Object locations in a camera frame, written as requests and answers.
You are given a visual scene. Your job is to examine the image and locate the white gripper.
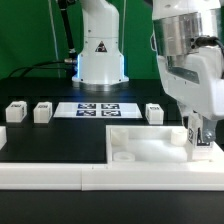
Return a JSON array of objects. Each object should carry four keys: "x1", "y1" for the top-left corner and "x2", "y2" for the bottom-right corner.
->
[{"x1": 157, "y1": 47, "x2": 224, "y2": 143}]

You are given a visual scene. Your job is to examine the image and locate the white square tabletop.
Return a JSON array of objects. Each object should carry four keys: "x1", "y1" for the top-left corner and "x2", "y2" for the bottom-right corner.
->
[{"x1": 106, "y1": 125, "x2": 189, "y2": 163}]

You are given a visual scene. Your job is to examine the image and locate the white U-shaped fence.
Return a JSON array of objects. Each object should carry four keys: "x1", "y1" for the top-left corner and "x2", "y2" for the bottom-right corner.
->
[{"x1": 0, "y1": 125, "x2": 224, "y2": 192}]

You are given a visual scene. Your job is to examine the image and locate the black cable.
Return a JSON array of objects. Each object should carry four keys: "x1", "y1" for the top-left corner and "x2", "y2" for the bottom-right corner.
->
[{"x1": 7, "y1": 58, "x2": 78, "y2": 79}]

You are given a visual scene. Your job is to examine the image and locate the white sheet with tags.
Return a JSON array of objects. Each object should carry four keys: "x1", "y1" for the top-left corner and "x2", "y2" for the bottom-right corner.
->
[{"x1": 54, "y1": 102, "x2": 142, "y2": 119}]

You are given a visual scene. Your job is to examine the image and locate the thin white pole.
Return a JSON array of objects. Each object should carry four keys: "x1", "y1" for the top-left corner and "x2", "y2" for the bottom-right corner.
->
[{"x1": 47, "y1": 0, "x2": 62, "y2": 79}]

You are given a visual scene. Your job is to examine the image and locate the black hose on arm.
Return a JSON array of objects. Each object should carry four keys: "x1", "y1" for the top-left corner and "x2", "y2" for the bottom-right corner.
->
[{"x1": 55, "y1": 0, "x2": 78, "y2": 59}]

